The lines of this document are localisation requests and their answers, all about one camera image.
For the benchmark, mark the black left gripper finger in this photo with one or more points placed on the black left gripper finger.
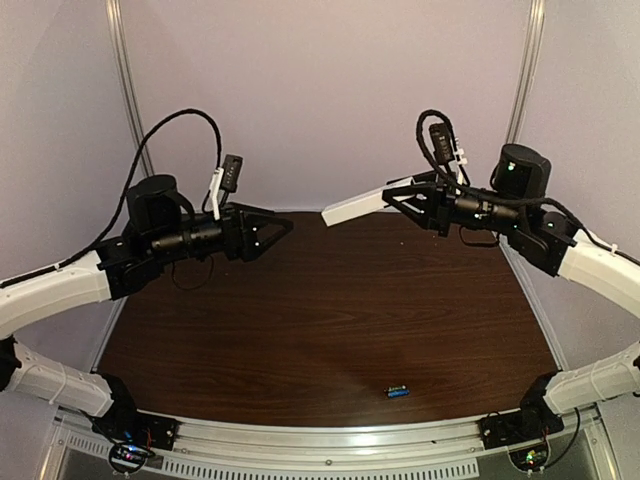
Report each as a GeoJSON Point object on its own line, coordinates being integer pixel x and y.
{"type": "Point", "coordinates": [259, 238]}
{"type": "Point", "coordinates": [254, 218]}

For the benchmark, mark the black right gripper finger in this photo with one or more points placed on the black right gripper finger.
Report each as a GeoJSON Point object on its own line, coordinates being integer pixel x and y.
{"type": "Point", "coordinates": [413, 207]}
{"type": "Point", "coordinates": [419, 184]}

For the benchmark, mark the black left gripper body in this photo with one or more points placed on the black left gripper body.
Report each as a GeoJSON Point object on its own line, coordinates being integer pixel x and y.
{"type": "Point", "coordinates": [235, 232]}

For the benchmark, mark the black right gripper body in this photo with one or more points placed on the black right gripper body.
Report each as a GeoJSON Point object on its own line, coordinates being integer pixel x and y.
{"type": "Point", "coordinates": [443, 206]}

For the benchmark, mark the white remote control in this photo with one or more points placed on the white remote control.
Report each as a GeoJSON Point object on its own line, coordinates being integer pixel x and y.
{"type": "Point", "coordinates": [360, 205]}

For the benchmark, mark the blue AAA battery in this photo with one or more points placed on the blue AAA battery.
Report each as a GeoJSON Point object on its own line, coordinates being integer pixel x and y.
{"type": "Point", "coordinates": [397, 393]}

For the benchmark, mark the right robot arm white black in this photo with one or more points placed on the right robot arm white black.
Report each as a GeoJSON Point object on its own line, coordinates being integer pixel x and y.
{"type": "Point", "coordinates": [555, 243]}

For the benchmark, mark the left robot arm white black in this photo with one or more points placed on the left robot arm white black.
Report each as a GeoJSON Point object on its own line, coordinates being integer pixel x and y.
{"type": "Point", "coordinates": [163, 229]}

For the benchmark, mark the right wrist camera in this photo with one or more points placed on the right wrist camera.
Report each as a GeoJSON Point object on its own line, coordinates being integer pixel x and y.
{"type": "Point", "coordinates": [444, 149]}

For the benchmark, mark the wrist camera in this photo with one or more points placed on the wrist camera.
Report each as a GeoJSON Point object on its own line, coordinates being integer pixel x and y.
{"type": "Point", "coordinates": [444, 149]}
{"type": "Point", "coordinates": [224, 183]}

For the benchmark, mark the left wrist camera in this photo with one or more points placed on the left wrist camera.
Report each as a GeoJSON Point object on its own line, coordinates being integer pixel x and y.
{"type": "Point", "coordinates": [224, 183]}

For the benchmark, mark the right aluminium frame post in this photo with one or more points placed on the right aluminium frame post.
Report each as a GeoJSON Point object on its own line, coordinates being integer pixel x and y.
{"type": "Point", "coordinates": [529, 63]}

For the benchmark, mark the aluminium frame post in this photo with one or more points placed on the aluminium frame post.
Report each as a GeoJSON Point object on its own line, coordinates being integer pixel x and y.
{"type": "Point", "coordinates": [118, 39]}
{"type": "Point", "coordinates": [529, 63]}

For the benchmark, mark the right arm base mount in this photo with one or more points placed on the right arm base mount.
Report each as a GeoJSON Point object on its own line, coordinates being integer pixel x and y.
{"type": "Point", "coordinates": [525, 436]}

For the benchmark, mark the front aluminium rail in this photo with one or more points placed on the front aluminium rail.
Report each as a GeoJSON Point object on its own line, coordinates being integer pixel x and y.
{"type": "Point", "coordinates": [452, 449]}

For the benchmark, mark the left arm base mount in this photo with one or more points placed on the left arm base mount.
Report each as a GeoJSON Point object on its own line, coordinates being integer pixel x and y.
{"type": "Point", "coordinates": [136, 439]}

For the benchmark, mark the left aluminium frame post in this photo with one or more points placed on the left aluminium frame post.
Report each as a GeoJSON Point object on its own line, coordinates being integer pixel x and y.
{"type": "Point", "coordinates": [118, 39]}

